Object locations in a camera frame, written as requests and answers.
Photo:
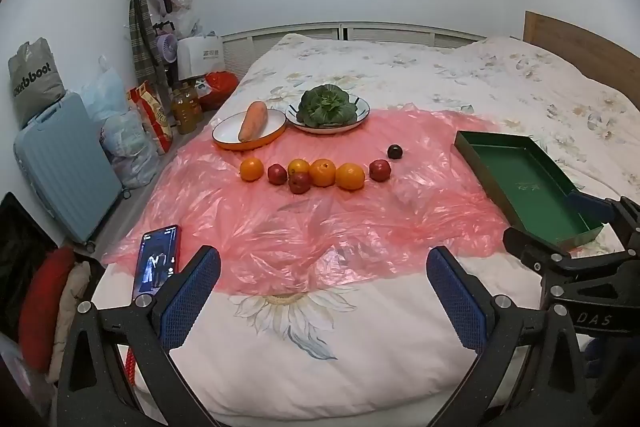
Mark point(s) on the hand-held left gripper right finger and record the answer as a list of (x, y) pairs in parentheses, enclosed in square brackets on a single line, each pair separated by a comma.
[(457, 299)]

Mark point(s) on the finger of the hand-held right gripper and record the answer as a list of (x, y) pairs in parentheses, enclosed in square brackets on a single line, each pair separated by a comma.
[(592, 207), (530, 247)]

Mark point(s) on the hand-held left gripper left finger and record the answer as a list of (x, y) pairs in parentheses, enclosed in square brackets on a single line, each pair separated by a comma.
[(190, 294)]

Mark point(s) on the green rectangular tray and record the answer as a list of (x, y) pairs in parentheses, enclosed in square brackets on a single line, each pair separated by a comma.
[(525, 187)]

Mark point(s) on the orange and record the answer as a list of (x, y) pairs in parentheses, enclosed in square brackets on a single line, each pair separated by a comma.
[(251, 169), (322, 173), (350, 177), (298, 165)]

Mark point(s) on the red apple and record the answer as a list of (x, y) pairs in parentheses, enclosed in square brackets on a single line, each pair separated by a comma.
[(380, 170), (277, 174), (299, 183)]

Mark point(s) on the dark plum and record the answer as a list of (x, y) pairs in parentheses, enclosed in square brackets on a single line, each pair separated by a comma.
[(395, 151)]

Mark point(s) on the person's right hand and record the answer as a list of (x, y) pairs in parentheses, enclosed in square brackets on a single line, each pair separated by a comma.
[(597, 354)]

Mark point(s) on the black smartphone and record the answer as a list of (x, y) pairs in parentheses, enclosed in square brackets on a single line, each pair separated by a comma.
[(157, 257)]

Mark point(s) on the pink plastic sheet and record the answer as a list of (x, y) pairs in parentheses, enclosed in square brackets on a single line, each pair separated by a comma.
[(280, 237)]

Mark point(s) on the beige cushion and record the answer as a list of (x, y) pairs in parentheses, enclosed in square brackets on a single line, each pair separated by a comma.
[(70, 287)]

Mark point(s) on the red cushion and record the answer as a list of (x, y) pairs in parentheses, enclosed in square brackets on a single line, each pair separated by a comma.
[(42, 302)]

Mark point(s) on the white plastic bag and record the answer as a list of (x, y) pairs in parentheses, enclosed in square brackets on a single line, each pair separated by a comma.
[(130, 147)]

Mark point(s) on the white orange-rimmed plate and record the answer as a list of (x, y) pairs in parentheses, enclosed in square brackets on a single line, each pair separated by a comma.
[(227, 134)]

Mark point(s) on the wooden headboard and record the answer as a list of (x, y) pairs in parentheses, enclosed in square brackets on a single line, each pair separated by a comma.
[(575, 42)]

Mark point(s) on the light blue suitcase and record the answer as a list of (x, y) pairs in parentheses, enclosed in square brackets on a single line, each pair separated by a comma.
[(65, 167)]

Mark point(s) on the yellow oil bottle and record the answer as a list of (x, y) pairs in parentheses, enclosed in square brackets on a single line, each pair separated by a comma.
[(181, 114), (195, 102)]

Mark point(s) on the red printed rice bag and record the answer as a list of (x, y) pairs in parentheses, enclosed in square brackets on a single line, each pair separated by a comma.
[(152, 117)]

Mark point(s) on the carrot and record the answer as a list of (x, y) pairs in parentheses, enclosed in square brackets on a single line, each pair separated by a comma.
[(252, 122)]

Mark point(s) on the red plastic bag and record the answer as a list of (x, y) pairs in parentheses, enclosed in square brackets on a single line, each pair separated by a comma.
[(220, 87)]

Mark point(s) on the white blue-rimmed plate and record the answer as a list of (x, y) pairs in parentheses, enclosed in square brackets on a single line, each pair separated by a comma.
[(361, 108)]

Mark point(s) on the light blue plastic bag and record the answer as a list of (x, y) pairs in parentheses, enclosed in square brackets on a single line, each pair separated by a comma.
[(105, 94)]

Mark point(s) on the green leafy vegetable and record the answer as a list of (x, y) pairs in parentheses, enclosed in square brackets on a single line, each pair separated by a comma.
[(325, 107)]

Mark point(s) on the white cardboard box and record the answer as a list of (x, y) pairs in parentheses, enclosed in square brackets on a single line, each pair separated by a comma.
[(202, 57)]

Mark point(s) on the white louvered radiator cover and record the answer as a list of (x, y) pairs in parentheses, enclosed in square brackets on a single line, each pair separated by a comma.
[(240, 52)]

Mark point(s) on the purple fan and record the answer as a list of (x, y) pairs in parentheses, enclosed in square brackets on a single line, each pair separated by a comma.
[(166, 46)]

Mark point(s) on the grey shopping bag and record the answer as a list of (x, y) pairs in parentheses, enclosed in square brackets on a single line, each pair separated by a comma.
[(35, 77)]

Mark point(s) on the plaid scarf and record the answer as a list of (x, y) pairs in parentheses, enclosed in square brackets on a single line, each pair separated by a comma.
[(140, 27)]

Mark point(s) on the hanging clear plastic bag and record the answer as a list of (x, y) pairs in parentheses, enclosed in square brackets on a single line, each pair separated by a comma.
[(182, 1)]

